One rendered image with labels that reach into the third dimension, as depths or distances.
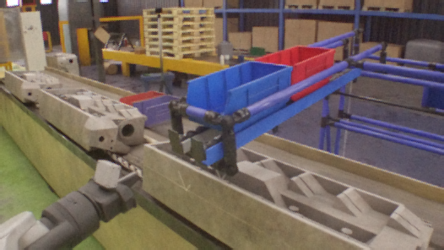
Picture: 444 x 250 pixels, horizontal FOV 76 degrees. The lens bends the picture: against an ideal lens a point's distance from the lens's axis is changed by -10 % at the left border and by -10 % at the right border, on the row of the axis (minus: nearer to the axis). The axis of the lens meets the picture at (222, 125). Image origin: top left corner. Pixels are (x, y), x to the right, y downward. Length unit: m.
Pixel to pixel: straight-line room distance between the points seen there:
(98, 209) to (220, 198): 0.48
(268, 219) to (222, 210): 0.18
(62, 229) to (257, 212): 0.55
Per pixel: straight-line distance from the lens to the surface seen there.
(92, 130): 1.69
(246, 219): 0.96
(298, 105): 1.06
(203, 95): 0.94
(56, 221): 0.59
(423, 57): 9.69
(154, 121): 2.23
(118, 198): 0.64
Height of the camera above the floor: 1.50
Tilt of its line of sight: 20 degrees down
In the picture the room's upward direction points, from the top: 1 degrees counter-clockwise
